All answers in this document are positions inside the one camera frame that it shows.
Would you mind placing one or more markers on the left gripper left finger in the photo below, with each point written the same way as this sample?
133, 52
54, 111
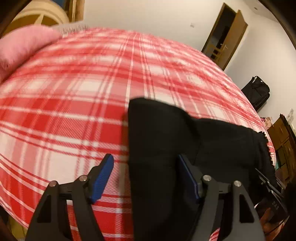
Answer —
50, 220

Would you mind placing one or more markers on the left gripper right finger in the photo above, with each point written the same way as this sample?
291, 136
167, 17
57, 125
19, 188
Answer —
223, 207

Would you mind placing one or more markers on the black pants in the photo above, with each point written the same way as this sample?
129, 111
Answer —
162, 201

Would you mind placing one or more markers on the brown wooden cabinet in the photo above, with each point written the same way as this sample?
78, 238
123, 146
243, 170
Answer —
283, 139

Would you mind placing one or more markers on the red plaid bed sheet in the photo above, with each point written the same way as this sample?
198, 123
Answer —
64, 109

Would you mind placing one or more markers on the black bag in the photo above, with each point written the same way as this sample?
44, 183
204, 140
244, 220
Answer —
257, 92

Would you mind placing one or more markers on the pink folded blanket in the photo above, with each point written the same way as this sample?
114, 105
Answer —
20, 44

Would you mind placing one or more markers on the brown wooden door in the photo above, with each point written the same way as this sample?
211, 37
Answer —
225, 36

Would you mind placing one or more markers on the cream round headboard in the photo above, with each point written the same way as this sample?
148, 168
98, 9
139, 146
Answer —
46, 13

